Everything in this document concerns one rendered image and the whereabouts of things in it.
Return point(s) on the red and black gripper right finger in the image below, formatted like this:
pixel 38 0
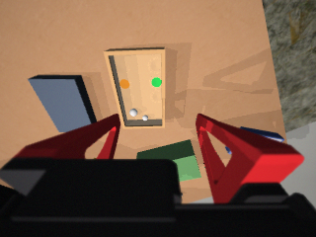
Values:
pixel 255 159

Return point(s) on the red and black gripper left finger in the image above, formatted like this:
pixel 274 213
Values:
pixel 74 143

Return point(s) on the wooden ball-in-hole puzzle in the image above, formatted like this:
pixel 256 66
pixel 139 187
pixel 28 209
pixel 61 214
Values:
pixel 138 80

